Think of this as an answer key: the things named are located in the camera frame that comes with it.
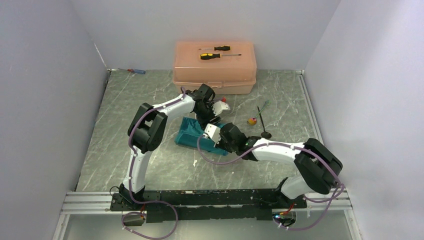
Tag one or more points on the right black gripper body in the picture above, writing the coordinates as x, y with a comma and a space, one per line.
223, 144

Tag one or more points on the aluminium frame rail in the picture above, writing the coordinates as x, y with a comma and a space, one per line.
99, 203

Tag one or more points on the pink plastic toolbox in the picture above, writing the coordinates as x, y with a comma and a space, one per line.
233, 75

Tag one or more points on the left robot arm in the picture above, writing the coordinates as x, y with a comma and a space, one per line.
147, 128

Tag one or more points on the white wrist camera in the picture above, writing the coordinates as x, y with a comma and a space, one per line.
212, 132
219, 106

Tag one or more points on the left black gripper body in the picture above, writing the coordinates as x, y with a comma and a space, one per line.
205, 116

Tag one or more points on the small yellow-black screwdriver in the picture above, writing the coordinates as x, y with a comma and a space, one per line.
223, 48

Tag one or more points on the black spoon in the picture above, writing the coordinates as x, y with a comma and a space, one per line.
265, 134

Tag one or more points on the large yellow-black screwdriver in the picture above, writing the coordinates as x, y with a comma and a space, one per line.
210, 56

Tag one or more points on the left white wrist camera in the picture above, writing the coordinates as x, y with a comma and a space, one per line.
219, 106

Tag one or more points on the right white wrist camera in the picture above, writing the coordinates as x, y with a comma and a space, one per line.
212, 132

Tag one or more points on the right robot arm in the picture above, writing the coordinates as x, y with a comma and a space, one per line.
317, 168

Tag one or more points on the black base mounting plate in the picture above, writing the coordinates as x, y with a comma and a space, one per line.
165, 205

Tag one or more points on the teal cloth napkin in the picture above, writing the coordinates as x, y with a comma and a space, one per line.
188, 134

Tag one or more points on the red-blue screwdriver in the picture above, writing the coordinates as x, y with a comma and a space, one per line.
134, 71

